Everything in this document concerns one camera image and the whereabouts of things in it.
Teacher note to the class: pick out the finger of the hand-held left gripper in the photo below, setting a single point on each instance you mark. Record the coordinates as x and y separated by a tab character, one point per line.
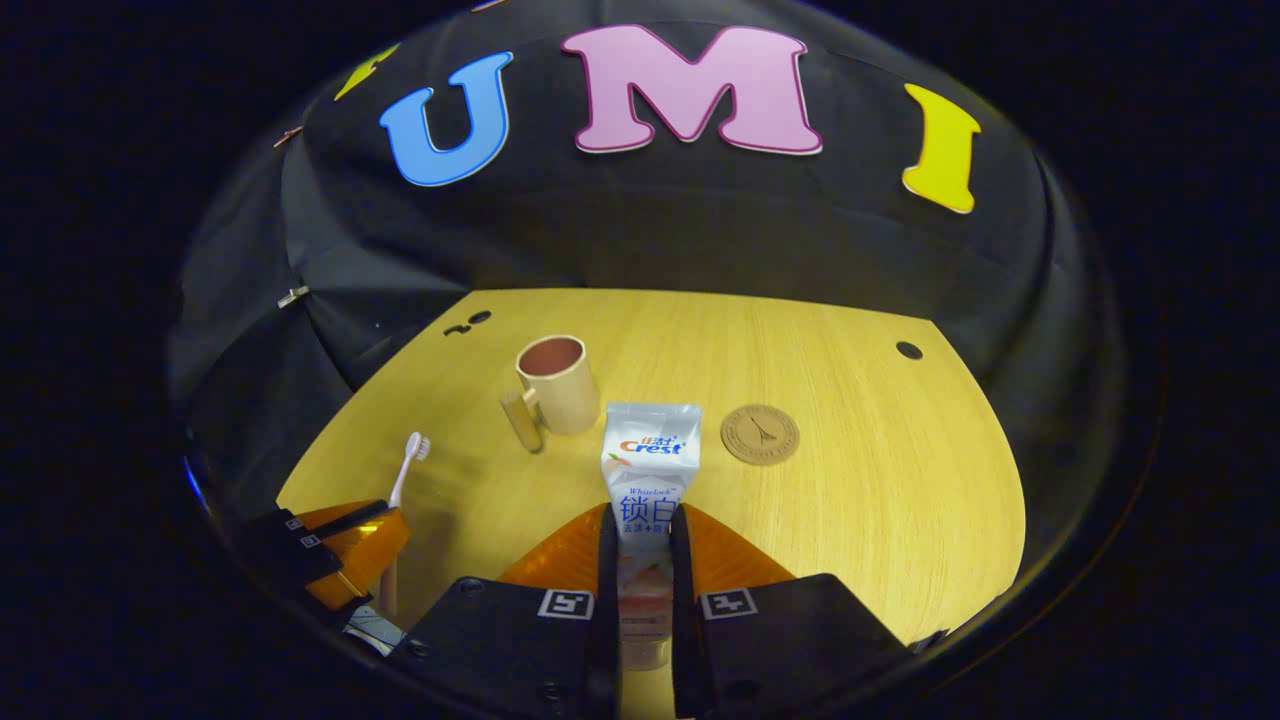
285	545
370	550

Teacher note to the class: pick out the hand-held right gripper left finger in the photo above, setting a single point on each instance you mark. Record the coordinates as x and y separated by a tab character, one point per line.
520	650

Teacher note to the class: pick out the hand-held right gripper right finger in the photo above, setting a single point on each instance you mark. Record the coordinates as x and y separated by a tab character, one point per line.
790	650

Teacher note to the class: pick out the pink toothbrush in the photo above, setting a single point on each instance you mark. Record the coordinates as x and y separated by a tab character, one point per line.
402	475

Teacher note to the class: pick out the white toothpaste tube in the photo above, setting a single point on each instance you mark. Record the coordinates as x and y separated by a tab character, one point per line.
650	480

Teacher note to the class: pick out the round brown coaster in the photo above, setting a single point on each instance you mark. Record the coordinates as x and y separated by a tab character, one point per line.
760	434

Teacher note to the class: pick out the beige cup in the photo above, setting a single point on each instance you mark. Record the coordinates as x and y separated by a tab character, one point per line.
570	395

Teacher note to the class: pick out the silver metal clip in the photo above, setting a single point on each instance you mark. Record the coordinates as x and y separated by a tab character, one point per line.
293	295

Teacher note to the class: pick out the copper metal clip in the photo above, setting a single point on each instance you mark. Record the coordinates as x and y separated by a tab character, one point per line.
288	135

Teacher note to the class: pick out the black backdrop cloth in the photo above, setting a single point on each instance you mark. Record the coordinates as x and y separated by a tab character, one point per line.
650	220

